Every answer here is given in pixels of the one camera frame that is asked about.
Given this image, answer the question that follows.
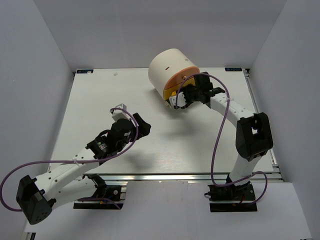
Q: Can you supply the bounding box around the yellow drawer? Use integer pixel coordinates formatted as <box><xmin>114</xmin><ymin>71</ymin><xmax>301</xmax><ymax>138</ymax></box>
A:
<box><xmin>163</xmin><ymin>85</ymin><xmax>180</xmax><ymax>101</ymax></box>

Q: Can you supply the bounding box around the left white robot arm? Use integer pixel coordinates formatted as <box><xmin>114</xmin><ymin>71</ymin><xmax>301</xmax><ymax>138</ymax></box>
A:
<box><xmin>16</xmin><ymin>112</ymin><xmax>151</xmax><ymax>225</ymax></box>

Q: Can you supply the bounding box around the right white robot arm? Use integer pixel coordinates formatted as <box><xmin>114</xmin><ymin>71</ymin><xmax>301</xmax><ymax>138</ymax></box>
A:
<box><xmin>170</xmin><ymin>72</ymin><xmax>274</xmax><ymax>188</ymax></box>

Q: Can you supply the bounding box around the white cylindrical drawer cabinet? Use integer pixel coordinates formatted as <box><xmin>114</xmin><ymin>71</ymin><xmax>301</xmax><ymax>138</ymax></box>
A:
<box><xmin>148</xmin><ymin>48</ymin><xmax>197</xmax><ymax>95</ymax></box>

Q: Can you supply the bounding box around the blue label sticker right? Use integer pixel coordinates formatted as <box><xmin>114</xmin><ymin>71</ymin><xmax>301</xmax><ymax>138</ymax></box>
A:
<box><xmin>224</xmin><ymin>67</ymin><xmax>243</xmax><ymax>72</ymax></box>

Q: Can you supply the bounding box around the blue label sticker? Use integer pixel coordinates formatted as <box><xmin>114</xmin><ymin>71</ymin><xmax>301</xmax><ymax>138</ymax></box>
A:
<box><xmin>224</xmin><ymin>67</ymin><xmax>243</xmax><ymax>72</ymax></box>
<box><xmin>76</xmin><ymin>69</ymin><xmax>94</xmax><ymax>74</ymax></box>

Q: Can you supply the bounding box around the blue label sticker left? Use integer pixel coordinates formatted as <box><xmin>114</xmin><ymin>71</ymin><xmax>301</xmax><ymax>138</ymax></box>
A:
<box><xmin>76</xmin><ymin>69</ymin><xmax>94</xmax><ymax>74</ymax></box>

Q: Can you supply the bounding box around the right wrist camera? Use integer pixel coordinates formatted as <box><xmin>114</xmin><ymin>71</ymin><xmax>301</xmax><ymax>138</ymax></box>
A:
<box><xmin>168</xmin><ymin>91</ymin><xmax>187</xmax><ymax>109</ymax></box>

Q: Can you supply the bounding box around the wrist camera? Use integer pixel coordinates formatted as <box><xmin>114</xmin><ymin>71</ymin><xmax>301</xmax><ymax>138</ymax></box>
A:
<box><xmin>168</xmin><ymin>91</ymin><xmax>187</xmax><ymax>109</ymax></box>
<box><xmin>110</xmin><ymin>103</ymin><xmax>131</xmax><ymax>122</ymax></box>

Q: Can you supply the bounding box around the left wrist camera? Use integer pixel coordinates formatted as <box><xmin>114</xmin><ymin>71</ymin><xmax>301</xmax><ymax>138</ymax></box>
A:
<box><xmin>110</xmin><ymin>103</ymin><xmax>131</xmax><ymax>122</ymax></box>

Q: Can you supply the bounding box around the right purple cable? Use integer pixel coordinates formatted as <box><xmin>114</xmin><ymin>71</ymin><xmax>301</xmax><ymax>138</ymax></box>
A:
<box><xmin>174</xmin><ymin>73</ymin><xmax>269</xmax><ymax>206</ymax></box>

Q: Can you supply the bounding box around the purple cable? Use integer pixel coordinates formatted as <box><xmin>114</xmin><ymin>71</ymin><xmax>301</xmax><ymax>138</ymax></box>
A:
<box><xmin>174</xmin><ymin>73</ymin><xmax>269</xmax><ymax>206</ymax></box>
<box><xmin>0</xmin><ymin>107</ymin><xmax>140</xmax><ymax>212</ymax></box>

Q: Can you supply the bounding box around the aluminium table rail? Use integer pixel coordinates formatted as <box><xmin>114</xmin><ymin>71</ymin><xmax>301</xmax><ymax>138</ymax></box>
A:
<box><xmin>99</xmin><ymin>165</ymin><xmax>283</xmax><ymax>182</ymax></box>

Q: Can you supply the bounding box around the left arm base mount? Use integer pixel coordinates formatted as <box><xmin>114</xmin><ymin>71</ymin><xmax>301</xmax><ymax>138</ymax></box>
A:
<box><xmin>73</xmin><ymin>174</ymin><xmax>125</xmax><ymax>210</ymax></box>

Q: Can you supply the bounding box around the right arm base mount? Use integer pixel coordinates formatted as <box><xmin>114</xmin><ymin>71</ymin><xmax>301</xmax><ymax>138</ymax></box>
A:
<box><xmin>204</xmin><ymin>182</ymin><xmax>258</xmax><ymax>213</ymax></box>

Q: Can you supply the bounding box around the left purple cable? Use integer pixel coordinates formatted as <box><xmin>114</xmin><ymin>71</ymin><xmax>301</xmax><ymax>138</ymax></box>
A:
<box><xmin>0</xmin><ymin>107</ymin><xmax>140</xmax><ymax>212</ymax></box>

